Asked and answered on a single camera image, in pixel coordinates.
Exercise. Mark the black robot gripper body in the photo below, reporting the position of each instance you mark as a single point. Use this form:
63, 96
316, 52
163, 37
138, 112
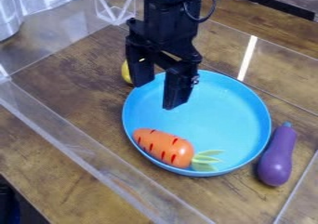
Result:
166, 31

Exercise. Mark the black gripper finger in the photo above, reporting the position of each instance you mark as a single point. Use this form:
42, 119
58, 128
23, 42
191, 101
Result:
182, 77
141, 66

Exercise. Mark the orange toy carrot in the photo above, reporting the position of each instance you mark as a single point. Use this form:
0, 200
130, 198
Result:
174, 150

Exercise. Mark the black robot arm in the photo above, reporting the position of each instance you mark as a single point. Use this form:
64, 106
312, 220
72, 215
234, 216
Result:
161, 43

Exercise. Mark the blue round tray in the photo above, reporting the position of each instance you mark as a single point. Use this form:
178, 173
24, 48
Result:
223, 118

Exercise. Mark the yellow toy lemon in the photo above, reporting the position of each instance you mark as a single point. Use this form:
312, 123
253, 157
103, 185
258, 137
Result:
126, 74

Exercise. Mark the purple toy eggplant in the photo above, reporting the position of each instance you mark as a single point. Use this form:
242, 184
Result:
274, 166

